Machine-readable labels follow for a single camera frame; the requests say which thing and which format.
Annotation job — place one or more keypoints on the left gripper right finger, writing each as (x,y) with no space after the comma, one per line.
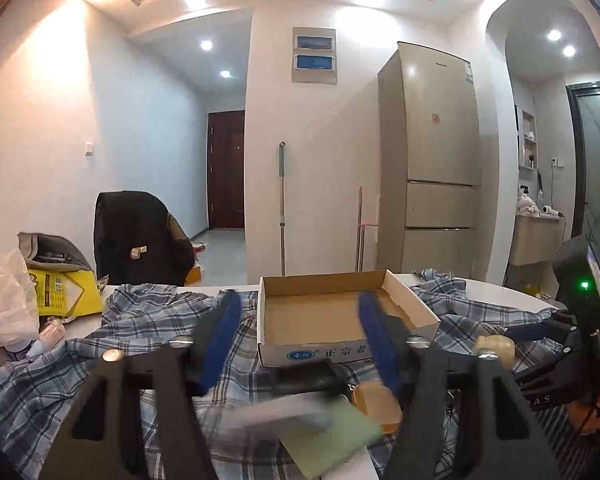
(498,436)

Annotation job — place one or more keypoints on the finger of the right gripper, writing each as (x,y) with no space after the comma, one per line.
(572,374)
(556,328)

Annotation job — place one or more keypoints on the grey small carton box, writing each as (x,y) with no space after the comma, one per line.
(272,418)

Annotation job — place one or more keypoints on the orange translucent soap box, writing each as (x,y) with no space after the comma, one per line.
(378,403)

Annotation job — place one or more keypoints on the black display frame box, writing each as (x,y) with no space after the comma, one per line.
(322,377)

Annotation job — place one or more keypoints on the right hand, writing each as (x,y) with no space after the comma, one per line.
(584,418)

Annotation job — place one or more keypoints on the blue plaid shirt cloth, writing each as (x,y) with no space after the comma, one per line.
(36,394)

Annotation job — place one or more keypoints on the beige sink cabinet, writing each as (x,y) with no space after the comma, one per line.
(535,240)

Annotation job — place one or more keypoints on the white hair dryer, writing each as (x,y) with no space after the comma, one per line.
(550,212)

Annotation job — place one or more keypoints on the pink tube bottle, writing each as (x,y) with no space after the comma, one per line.
(52,334)

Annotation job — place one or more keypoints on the yellow package box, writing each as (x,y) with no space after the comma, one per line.
(66,294)

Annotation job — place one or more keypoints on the orange cardboard box floor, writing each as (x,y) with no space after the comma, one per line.
(194,276)

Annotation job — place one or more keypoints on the white plastic bag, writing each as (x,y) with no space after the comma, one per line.
(18,309)

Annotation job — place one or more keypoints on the dark framed glass door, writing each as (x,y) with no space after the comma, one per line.
(584,102)

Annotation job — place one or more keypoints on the chair with black jacket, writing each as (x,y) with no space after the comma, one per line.
(137,241)

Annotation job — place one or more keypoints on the beige refrigerator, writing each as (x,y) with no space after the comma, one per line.
(429,162)

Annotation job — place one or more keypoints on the cardboard tray box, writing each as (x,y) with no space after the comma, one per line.
(310,318)

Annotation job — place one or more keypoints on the grey pouch bag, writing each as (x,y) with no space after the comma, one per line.
(52,253)

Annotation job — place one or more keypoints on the dark red door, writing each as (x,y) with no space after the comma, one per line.
(226,142)

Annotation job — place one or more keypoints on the electrical panel box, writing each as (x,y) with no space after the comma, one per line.
(314,55)

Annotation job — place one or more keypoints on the wall shelf niche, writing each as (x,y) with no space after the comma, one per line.
(527,145)

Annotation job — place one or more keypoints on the red broom handle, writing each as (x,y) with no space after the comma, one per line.
(361,227)

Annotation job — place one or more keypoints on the grey mop handle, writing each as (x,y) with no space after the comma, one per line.
(282,218)

